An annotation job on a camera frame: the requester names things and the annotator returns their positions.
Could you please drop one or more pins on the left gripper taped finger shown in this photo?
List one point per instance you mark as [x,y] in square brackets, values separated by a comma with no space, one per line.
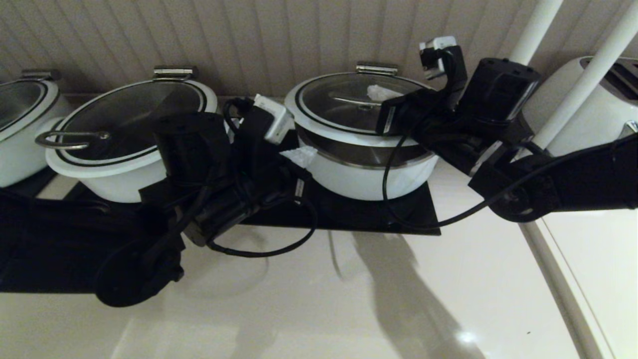
[304,161]
[299,153]

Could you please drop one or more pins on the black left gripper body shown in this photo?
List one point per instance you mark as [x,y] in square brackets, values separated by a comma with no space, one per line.
[199,149]

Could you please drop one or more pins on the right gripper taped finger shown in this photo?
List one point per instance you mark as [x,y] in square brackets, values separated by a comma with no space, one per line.
[386,90]
[389,98]

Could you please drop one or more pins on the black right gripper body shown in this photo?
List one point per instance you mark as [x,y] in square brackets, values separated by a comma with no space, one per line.
[428,119]

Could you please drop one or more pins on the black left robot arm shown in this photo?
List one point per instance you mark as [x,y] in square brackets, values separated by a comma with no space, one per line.
[50,239]

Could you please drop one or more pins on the small deep white pot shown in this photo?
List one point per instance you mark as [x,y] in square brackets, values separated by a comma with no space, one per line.
[364,184]

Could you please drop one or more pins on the wide white cooking pot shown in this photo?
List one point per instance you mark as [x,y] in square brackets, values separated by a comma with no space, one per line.
[15,159]
[109,184]

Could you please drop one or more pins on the glass lid white rim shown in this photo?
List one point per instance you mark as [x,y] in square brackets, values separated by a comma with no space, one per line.
[20,99]

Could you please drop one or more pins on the large black induction cooktop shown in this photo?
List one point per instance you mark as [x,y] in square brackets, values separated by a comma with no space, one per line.
[349,214]

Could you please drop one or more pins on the white slanted pole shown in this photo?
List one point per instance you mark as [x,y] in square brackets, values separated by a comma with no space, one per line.
[536,30]
[588,75]

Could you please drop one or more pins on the small black induction cooktop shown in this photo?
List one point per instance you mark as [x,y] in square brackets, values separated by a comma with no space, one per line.
[35,182]

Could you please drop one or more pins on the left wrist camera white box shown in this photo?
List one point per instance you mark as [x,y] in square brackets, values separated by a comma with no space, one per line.
[274,117]

